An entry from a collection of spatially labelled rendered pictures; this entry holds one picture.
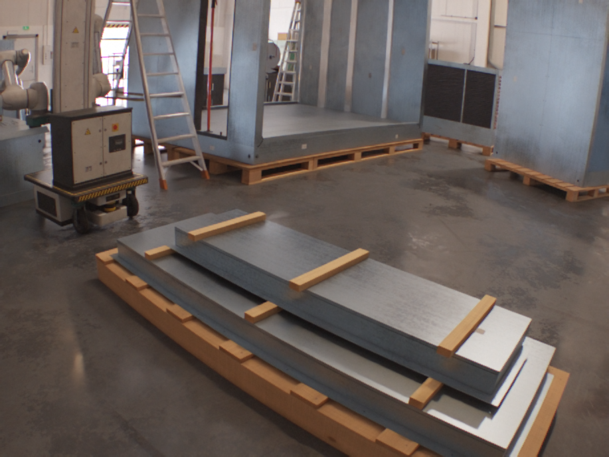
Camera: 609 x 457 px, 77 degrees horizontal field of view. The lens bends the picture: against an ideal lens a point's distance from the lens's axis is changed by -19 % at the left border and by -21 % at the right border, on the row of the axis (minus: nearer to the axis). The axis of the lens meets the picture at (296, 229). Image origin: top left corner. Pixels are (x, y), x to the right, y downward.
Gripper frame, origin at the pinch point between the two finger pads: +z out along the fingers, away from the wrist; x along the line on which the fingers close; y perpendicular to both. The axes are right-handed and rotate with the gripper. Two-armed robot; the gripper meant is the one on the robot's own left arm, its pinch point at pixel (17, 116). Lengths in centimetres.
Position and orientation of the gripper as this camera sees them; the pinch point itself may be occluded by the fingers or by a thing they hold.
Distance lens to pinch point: 474.7
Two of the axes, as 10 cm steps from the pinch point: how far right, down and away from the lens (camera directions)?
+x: -7.0, -3.0, 6.5
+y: 7.1, -2.0, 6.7
